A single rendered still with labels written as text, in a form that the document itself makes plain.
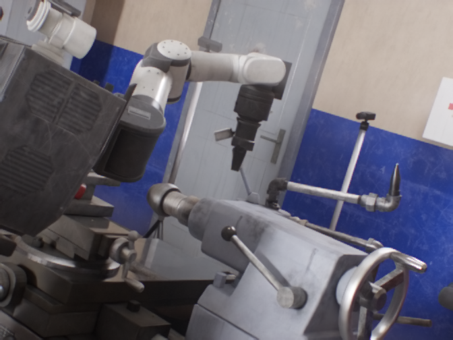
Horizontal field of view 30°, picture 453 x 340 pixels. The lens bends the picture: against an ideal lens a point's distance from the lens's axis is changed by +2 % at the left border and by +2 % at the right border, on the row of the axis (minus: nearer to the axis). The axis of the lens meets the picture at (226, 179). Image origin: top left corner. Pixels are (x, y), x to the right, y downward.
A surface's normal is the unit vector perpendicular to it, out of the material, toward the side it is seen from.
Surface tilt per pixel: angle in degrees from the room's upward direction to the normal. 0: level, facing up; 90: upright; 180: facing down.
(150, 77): 29
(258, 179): 90
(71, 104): 85
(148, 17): 90
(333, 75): 90
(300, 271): 76
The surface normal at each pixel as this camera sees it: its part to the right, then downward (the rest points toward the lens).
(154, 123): 0.39, -0.72
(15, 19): 0.71, 0.30
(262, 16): -0.64, -0.08
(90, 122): 0.47, 0.17
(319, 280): -0.55, -0.31
